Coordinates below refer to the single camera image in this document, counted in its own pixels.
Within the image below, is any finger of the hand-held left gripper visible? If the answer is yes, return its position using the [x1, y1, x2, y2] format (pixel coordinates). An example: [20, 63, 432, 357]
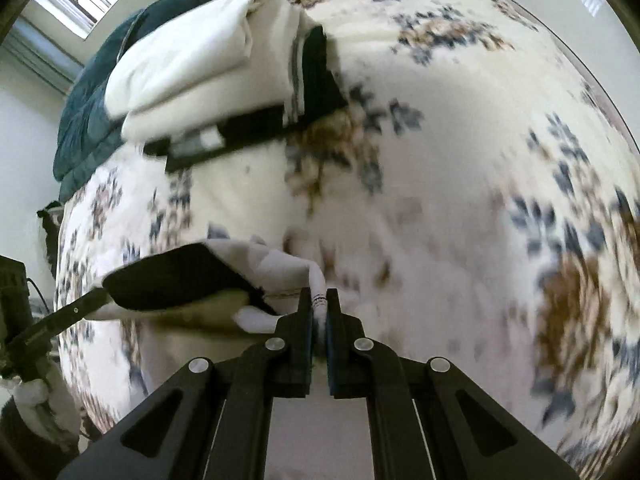
[4, 286, 113, 361]

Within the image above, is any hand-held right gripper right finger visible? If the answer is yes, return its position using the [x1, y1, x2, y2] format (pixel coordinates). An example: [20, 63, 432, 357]
[325, 287, 577, 480]

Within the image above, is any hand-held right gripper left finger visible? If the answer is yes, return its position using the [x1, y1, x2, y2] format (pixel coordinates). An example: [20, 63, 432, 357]
[57, 287, 314, 480]

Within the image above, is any black folded garment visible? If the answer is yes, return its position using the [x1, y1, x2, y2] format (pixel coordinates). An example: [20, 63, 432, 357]
[144, 25, 349, 175]

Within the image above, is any dark bag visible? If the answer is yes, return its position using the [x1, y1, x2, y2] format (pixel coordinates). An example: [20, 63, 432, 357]
[36, 200, 65, 283]

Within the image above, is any black and white small garment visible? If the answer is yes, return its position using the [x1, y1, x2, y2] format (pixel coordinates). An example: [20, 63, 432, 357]
[95, 236, 332, 337]

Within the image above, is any floral printed blanket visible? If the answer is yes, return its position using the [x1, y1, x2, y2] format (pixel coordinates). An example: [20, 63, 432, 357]
[52, 0, 640, 480]

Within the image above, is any dark teal quilt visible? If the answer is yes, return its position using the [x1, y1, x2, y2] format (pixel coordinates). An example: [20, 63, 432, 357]
[52, 0, 214, 204]

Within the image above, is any person's left hand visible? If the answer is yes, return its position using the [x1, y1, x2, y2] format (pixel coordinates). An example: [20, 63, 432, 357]
[7, 376, 81, 453]

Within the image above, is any white folded garment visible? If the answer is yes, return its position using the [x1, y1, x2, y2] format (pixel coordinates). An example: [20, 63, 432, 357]
[105, 0, 281, 117]

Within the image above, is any cream folded garment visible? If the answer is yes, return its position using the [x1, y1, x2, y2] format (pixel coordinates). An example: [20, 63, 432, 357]
[121, 0, 313, 147]

